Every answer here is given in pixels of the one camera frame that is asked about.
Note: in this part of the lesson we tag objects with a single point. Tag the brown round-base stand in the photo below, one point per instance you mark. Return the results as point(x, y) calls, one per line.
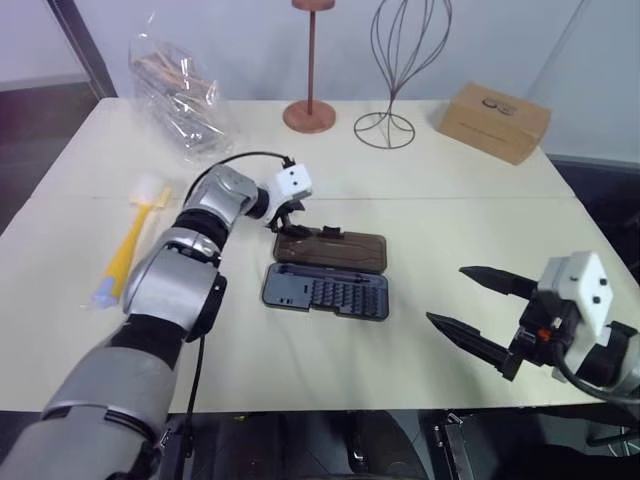
point(310, 117)

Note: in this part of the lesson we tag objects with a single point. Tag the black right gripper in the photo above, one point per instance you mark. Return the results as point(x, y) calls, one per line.
point(542, 330)

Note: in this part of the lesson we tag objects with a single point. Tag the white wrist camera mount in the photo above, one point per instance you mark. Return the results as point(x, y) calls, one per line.
point(295, 182)
point(587, 287)

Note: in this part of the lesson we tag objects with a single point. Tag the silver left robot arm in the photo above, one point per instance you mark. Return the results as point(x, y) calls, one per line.
point(165, 280)

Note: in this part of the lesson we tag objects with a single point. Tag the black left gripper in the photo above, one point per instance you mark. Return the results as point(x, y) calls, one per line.
point(290, 207)

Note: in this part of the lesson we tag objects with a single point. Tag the cream yellow spatula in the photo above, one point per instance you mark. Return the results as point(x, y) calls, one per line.
point(163, 198)

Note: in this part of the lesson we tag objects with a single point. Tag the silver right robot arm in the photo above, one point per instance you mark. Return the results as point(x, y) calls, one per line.
point(617, 360)

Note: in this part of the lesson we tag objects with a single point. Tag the dark screwdriver bit case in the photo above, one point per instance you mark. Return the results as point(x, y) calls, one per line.
point(330, 252)

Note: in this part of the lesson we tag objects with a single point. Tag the brown cardboard box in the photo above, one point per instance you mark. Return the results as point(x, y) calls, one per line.
point(492, 122)

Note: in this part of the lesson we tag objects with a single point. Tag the dark vertical post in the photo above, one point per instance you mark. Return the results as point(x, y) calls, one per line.
point(85, 45)

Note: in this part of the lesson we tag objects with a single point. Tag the black metal bracket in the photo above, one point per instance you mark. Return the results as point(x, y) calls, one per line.
point(462, 445)

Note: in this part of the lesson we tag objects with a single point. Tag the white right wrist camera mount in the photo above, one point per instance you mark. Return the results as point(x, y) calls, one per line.
point(587, 287)

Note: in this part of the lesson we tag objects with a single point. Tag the clear plastic bag of sticks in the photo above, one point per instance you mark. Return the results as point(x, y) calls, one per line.
point(180, 100)

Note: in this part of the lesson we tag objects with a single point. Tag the small black item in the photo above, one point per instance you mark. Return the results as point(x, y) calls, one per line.
point(332, 232)

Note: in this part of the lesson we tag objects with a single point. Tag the yellow brush with white head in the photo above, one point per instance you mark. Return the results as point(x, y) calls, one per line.
point(125, 250)

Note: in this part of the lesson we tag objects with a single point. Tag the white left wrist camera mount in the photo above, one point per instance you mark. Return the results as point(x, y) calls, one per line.
point(295, 182)

